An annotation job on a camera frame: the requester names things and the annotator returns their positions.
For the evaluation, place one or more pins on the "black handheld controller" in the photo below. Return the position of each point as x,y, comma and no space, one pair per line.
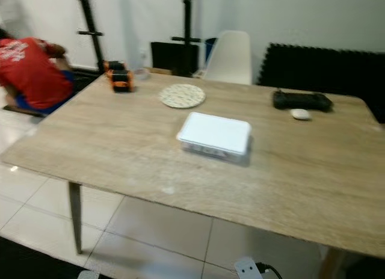
301,101

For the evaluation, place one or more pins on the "black acoustic foam panel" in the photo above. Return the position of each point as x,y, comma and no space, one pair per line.
325,71

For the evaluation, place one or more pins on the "round patterned plate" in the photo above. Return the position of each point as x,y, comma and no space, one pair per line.
182,95

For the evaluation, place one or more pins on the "black floor mat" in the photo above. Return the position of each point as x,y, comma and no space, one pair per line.
36,267

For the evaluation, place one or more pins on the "white lidded plastic container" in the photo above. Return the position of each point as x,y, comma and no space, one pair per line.
213,133

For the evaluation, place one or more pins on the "blue bin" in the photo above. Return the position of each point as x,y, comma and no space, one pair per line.
209,50

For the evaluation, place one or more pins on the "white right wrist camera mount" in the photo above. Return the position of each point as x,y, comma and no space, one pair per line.
248,269

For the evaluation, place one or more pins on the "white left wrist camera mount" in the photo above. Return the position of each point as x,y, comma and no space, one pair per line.
88,275

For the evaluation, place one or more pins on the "black stand pole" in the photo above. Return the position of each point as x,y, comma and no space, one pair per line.
90,26
187,14

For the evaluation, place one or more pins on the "small white oval mouse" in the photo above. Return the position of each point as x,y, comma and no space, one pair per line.
300,114

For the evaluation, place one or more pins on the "orange and black battery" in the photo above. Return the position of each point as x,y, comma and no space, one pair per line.
113,66
121,82

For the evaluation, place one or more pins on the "person in red shirt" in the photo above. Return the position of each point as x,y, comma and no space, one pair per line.
36,71

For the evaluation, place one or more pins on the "small clear plastic cup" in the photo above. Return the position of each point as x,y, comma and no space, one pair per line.
142,74

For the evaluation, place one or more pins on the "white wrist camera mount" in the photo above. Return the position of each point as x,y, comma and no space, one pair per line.
88,275
248,269

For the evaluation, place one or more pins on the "black rectangular box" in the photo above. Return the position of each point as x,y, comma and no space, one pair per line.
171,58

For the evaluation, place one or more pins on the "white plastic chair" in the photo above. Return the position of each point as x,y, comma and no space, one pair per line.
228,59

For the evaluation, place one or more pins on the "light wooden dining table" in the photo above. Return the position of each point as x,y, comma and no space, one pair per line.
126,147

